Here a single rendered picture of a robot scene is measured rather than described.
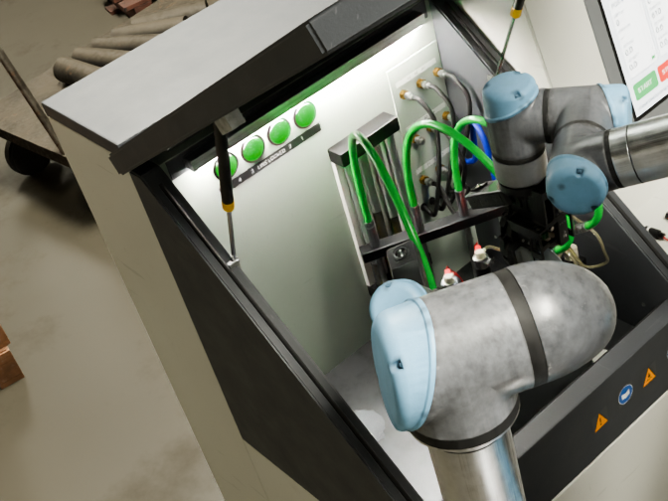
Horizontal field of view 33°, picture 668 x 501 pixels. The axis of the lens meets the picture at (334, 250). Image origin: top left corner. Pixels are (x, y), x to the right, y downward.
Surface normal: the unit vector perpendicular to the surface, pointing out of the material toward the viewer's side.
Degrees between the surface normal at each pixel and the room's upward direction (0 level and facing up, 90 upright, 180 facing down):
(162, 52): 0
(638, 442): 90
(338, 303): 90
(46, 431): 0
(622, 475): 90
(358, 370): 0
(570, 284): 38
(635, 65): 76
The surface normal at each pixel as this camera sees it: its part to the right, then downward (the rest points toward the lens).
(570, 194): -0.25, 0.64
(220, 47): -0.24, -0.77
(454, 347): -0.02, -0.17
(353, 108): 0.63, 0.34
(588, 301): 0.62, -0.29
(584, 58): 0.55, 0.15
